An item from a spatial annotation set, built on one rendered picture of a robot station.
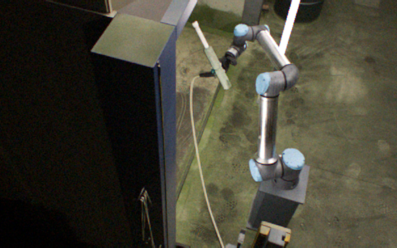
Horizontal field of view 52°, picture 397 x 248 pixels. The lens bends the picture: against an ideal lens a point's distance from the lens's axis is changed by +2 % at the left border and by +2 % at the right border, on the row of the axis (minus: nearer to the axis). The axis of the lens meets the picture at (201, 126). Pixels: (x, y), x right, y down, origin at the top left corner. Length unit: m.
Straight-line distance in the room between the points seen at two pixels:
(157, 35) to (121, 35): 0.10
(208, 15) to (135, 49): 3.54
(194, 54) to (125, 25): 3.23
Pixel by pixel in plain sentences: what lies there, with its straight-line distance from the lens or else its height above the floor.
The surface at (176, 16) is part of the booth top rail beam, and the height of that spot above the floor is 2.29.
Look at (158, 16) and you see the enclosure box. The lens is 2.24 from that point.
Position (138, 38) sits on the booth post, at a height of 2.29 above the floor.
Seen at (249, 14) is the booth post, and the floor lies 0.36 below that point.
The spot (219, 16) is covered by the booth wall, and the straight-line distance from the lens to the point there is 4.58.
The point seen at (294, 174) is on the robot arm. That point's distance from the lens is 2.66.
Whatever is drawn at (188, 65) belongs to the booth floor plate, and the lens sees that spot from 4.27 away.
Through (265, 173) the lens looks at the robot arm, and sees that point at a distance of 2.55.
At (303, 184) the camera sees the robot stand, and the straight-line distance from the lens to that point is 2.85.
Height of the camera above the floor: 3.03
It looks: 53 degrees down
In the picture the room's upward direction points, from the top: 5 degrees clockwise
